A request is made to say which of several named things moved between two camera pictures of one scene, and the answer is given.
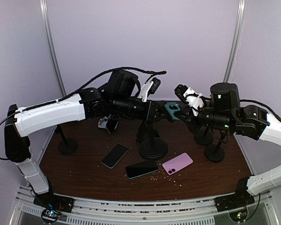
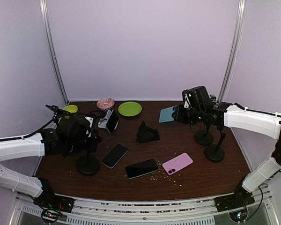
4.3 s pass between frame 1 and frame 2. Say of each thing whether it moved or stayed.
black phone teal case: stayed
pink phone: stayed
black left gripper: moved
